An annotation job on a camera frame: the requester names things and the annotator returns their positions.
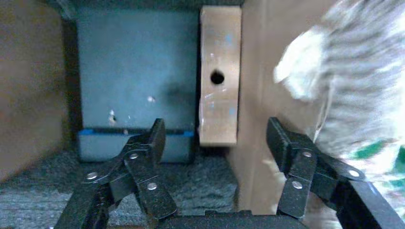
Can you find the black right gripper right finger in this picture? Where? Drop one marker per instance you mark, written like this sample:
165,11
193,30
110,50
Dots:
303,170

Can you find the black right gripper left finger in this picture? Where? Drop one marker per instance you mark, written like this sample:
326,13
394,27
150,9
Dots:
136,177

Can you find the wooden block with hole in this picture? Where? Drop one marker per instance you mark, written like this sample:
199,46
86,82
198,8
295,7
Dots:
218,120

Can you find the large open cardboard carton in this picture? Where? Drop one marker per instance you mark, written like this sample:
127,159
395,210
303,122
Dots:
259,79

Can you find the black foam slab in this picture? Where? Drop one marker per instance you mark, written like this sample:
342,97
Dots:
205,186

